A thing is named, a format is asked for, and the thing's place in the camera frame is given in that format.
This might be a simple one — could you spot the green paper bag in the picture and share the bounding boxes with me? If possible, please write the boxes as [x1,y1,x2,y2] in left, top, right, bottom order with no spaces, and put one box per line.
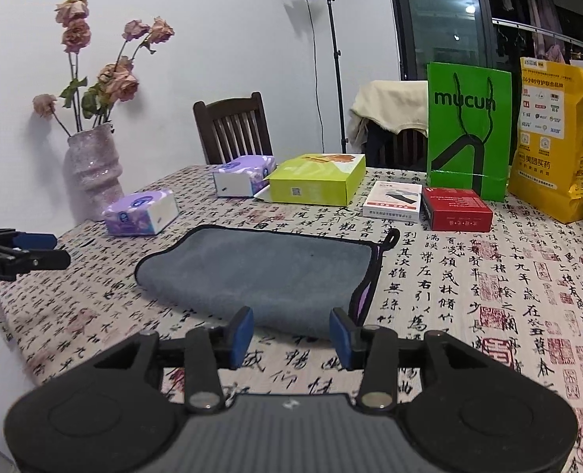
[426,61,513,203]

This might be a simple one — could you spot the yellow paper bag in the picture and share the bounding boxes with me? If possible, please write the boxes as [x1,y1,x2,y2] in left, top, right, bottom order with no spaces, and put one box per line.
[507,56,583,224]

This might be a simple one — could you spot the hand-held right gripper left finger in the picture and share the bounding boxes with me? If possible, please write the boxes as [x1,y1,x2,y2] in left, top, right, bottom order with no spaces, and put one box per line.
[92,305,255,415]

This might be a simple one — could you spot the dark glass sliding door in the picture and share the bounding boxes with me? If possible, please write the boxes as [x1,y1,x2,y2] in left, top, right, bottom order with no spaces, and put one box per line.
[384,0,583,89]

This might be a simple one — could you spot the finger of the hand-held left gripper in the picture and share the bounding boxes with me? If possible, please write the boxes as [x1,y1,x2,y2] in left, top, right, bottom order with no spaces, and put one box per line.
[0,249,72,283]
[0,229,59,252]

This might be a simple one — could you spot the dark wooden chair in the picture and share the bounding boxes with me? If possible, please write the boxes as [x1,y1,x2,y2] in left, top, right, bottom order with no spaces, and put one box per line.
[193,91,274,166]
[365,123,429,169]

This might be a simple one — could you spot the speckled pink vase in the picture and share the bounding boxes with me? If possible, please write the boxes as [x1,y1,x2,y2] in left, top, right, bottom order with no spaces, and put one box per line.
[65,123,125,222]

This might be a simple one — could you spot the dried pink roses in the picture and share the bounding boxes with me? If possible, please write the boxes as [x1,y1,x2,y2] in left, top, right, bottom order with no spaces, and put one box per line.
[32,0,176,138]

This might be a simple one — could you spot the grey towel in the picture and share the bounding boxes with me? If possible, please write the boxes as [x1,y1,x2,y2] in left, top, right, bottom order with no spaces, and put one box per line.
[134,225,402,341]

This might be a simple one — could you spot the small white box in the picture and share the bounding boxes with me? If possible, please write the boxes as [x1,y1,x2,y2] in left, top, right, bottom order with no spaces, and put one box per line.
[361,180,423,220]

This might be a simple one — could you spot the cream cloth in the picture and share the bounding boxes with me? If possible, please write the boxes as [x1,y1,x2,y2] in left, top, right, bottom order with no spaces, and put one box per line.
[347,79,430,155]

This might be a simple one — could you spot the lime green cardboard box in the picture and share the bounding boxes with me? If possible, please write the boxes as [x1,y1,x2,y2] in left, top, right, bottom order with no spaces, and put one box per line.
[254,153,367,207]

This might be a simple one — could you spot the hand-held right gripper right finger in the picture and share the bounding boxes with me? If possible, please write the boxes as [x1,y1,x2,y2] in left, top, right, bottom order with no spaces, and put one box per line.
[330,307,515,413]

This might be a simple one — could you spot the purple tissue pack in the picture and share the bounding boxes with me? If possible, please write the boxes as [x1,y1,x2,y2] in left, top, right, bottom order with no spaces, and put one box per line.
[212,155,277,198]
[102,188,180,236]

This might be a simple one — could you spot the small red box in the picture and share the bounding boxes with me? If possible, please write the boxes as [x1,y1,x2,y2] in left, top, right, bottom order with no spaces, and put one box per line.
[420,186,494,233]

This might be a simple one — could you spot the hanging clothes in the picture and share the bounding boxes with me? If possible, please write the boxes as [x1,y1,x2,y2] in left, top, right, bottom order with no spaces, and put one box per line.
[497,0,570,62]

